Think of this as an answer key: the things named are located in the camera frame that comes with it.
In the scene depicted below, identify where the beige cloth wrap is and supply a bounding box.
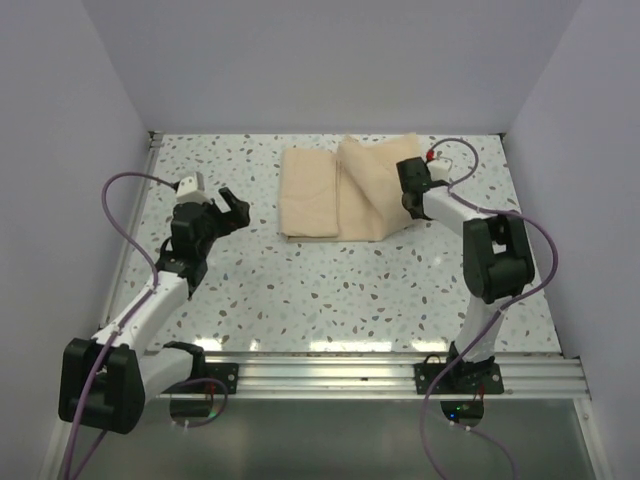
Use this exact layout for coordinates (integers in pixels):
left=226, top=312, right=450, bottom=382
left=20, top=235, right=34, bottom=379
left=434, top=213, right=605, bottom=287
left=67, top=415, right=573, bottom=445
left=278, top=133, right=421, bottom=242

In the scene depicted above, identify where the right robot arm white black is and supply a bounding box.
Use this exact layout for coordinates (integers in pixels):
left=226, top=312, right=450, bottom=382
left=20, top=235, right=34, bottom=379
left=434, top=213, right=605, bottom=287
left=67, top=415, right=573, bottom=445
left=396, top=157, right=535, bottom=395

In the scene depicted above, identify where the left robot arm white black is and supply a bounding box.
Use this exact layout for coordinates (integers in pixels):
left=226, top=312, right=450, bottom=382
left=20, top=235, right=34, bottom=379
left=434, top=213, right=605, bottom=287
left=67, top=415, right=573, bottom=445
left=58, top=187, right=250, bottom=434

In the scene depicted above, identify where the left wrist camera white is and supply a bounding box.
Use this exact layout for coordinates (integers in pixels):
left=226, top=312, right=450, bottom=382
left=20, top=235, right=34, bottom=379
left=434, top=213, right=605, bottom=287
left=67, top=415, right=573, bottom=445
left=176, top=172, right=209, bottom=204

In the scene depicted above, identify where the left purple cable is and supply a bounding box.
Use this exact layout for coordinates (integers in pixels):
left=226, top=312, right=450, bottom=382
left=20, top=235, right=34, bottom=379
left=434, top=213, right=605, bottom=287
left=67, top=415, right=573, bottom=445
left=62, top=171, right=229, bottom=480

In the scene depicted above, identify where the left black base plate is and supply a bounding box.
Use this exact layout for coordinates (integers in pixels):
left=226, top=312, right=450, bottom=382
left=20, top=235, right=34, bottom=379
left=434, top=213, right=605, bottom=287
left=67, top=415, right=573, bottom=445
left=166, top=362, right=239, bottom=395

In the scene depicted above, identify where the aluminium front rail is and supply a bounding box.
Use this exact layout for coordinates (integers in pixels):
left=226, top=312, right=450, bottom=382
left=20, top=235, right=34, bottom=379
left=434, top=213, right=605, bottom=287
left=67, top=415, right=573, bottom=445
left=64, top=349, right=589, bottom=401

